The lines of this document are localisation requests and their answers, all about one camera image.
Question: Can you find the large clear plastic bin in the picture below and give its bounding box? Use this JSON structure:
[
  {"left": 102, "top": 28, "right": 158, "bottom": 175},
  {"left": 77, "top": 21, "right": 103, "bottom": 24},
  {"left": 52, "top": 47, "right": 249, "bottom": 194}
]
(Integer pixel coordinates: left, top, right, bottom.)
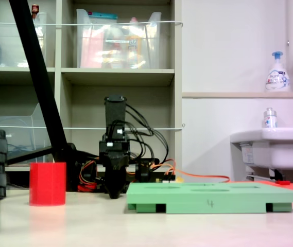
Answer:
[{"left": 76, "top": 9, "right": 162, "bottom": 69}]

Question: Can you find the black servo wire bundle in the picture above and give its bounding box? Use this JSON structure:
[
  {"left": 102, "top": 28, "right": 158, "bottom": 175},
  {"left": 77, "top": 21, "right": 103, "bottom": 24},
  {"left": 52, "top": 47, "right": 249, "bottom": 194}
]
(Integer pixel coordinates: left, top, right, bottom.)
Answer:
[{"left": 110, "top": 102, "right": 169, "bottom": 168}]

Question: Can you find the white foam soap pump bottle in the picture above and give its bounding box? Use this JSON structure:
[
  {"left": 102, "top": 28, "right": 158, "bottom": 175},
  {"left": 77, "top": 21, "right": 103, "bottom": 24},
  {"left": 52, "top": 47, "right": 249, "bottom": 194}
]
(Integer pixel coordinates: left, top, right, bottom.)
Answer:
[{"left": 264, "top": 50, "right": 291, "bottom": 93}]

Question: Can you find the thin black tripod brace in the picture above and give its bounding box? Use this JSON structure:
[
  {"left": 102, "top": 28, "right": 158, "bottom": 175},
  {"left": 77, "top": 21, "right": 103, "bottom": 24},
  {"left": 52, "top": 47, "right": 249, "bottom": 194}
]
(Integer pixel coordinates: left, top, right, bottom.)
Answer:
[{"left": 6, "top": 146, "right": 54, "bottom": 166}]

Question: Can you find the white sink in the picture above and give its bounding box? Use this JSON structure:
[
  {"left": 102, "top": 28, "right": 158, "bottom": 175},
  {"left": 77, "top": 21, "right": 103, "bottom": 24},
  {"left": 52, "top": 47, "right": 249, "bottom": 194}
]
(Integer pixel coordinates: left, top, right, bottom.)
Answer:
[{"left": 229, "top": 127, "right": 293, "bottom": 181}]

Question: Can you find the beige shelf unit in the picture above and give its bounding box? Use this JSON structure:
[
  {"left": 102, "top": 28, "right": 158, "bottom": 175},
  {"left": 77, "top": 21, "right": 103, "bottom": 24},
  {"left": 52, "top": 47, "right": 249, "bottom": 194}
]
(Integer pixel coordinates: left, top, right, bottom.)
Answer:
[{"left": 0, "top": 0, "right": 183, "bottom": 191}]

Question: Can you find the orange wire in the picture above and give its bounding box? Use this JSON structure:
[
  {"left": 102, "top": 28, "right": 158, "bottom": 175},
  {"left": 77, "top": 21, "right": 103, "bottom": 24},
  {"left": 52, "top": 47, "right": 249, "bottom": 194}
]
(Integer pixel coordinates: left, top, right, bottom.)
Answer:
[{"left": 150, "top": 158, "right": 231, "bottom": 184}]

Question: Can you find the green shape hole board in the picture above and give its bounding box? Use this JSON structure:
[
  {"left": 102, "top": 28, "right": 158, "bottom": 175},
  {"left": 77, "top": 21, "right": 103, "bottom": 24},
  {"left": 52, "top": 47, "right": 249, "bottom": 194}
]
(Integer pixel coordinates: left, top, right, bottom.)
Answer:
[{"left": 126, "top": 182, "right": 293, "bottom": 215}]

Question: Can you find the small clear sanitizer bottle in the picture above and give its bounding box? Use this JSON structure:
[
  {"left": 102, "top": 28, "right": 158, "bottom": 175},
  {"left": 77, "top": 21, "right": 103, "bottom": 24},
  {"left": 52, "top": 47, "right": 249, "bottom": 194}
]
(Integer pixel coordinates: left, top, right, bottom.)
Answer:
[{"left": 262, "top": 107, "right": 279, "bottom": 129}]

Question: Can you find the red and black clamp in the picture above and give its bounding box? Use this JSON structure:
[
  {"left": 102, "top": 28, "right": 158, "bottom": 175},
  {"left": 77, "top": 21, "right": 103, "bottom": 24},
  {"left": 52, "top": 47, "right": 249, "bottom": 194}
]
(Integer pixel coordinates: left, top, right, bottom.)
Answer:
[{"left": 77, "top": 181, "right": 97, "bottom": 193}]

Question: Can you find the circuit board with green terminal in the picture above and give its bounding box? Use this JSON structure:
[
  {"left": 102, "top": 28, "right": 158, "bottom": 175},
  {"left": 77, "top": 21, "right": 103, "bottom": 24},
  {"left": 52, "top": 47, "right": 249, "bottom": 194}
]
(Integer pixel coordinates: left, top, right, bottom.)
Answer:
[{"left": 154, "top": 177, "right": 177, "bottom": 184}]

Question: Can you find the white cord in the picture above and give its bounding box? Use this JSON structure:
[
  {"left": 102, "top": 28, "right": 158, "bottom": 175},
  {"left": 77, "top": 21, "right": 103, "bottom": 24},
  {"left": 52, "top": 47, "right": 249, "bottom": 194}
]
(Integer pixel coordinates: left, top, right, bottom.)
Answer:
[
  {"left": 0, "top": 21, "right": 184, "bottom": 28},
  {"left": 0, "top": 123, "right": 186, "bottom": 131}
]

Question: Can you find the red octagonal pillar block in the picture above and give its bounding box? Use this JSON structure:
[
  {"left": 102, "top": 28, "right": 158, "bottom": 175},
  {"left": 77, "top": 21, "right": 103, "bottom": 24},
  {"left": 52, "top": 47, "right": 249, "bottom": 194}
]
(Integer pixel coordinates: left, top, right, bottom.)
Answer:
[{"left": 29, "top": 162, "right": 67, "bottom": 207}]

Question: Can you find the white bottle pink cap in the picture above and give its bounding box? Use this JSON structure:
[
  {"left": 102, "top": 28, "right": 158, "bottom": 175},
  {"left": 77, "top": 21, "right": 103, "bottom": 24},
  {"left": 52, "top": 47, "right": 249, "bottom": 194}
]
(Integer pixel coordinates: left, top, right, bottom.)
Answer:
[{"left": 125, "top": 16, "right": 143, "bottom": 65}]

